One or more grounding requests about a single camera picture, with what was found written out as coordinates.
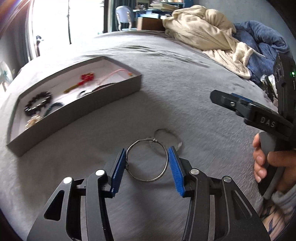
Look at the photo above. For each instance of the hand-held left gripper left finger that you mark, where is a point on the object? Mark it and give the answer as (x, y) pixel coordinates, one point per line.
(118, 171)

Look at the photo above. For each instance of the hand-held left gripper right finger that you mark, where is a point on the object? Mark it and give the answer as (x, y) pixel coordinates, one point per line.
(177, 171)

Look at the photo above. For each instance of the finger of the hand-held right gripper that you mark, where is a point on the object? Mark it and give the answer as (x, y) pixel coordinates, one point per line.
(224, 99)
(240, 96)

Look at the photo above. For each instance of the grey cardboard box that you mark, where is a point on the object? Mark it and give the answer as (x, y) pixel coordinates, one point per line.
(69, 115)

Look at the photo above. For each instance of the person's right hand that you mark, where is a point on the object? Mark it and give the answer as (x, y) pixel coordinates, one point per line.
(284, 166)

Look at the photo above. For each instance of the crinkled plastic packet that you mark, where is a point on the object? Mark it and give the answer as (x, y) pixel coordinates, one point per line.
(268, 85)

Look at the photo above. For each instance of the thin silver bangle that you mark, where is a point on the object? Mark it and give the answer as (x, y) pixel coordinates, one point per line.
(180, 144)

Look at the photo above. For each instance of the blue blanket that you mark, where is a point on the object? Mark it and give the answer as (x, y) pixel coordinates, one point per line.
(261, 34)

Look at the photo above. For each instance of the cream blanket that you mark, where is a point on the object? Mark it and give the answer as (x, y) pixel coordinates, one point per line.
(196, 30)

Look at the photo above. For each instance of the brown cardboard box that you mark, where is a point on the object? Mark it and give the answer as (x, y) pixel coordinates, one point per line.
(150, 23)

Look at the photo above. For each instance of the person's patterned clothing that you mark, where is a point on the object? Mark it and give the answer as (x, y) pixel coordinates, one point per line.
(272, 220)

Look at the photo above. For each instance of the stack of books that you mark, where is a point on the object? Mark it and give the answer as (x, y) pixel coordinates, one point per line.
(166, 4)

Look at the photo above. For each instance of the blue desk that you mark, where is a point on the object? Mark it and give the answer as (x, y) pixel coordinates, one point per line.
(148, 13)

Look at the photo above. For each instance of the light blue chair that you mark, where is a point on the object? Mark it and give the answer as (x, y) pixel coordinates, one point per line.
(122, 14)

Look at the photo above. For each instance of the grey curtain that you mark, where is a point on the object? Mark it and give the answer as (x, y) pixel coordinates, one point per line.
(25, 27)
(111, 16)

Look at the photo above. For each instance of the white standing fan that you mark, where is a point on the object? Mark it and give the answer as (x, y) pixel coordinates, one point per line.
(4, 71)

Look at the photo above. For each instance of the glass balcony door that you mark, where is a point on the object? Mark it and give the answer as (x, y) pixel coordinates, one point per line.
(69, 20)

